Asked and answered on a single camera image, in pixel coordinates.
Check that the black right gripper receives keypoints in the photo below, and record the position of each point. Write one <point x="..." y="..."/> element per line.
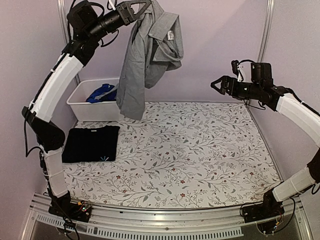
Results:
<point x="226" y="80"/>

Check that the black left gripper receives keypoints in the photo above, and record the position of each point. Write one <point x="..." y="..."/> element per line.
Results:
<point x="125" y="9"/>

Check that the grey garment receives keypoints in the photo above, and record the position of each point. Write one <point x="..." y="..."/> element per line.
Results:
<point x="155" y="46"/>

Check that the black t-shirt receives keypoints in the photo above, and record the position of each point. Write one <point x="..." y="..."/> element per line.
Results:
<point x="91" y="145"/>

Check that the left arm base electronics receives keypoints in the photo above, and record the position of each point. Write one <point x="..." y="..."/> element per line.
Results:
<point x="80" y="211"/>

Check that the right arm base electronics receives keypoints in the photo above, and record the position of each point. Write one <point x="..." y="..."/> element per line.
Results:
<point x="270" y="217"/>

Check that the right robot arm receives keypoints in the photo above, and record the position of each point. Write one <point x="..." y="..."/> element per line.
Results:
<point x="305" y="138"/>

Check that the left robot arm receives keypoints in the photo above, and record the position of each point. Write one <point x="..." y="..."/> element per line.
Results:
<point x="86" y="29"/>

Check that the white plastic laundry bin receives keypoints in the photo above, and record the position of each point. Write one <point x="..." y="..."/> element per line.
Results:
<point x="93" y="112"/>

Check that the floral tablecloth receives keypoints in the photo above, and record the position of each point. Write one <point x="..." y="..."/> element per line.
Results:
<point x="181" y="155"/>

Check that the blue garment in bin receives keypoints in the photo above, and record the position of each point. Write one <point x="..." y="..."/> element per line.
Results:
<point x="105" y="93"/>

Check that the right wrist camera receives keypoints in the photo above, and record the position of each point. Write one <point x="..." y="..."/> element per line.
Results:
<point x="260" y="72"/>

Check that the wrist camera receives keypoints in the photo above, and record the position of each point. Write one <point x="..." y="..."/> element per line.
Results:
<point x="81" y="15"/>
<point x="260" y="72"/>

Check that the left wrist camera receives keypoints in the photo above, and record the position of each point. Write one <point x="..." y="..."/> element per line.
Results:
<point x="81" y="15"/>

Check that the left aluminium frame post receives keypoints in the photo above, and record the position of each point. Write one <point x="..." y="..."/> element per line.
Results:
<point x="62" y="12"/>

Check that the aluminium frame post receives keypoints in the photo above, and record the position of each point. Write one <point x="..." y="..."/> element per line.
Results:
<point x="270" y="6"/>
<point x="62" y="12"/>

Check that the right aluminium frame post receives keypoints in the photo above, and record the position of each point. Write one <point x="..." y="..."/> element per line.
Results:
<point x="270" y="6"/>

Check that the aluminium front rail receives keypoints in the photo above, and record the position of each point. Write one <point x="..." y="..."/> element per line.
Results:
<point x="109" y="222"/>

